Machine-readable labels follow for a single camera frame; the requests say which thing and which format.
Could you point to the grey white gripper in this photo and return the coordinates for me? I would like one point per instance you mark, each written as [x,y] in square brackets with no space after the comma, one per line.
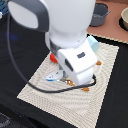
[76,62]

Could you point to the light blue cup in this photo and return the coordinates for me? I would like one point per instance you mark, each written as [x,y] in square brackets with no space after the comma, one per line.
[93,43]

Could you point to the red toy tomato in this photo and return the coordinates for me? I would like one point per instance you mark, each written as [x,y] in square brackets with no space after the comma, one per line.
[52,58]

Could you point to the white blue toy fish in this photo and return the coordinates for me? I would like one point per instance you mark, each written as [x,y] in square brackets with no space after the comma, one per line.
[54,76]

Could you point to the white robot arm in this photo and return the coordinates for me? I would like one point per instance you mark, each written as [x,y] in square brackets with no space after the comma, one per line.
[65,24]

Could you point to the brown wooden board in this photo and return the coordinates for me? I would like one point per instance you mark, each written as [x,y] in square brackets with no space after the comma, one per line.
[111,28]

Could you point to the woven beige placemat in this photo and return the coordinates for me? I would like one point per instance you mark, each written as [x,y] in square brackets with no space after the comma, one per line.
[78,107]

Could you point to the large grey pot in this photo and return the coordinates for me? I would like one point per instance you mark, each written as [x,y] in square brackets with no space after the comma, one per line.
[99,15]

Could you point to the beige bowl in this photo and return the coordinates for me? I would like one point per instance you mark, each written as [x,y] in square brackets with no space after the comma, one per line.
[124,16]

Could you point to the fork with wooden handle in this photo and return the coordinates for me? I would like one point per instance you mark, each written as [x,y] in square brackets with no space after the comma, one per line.
[69,82]

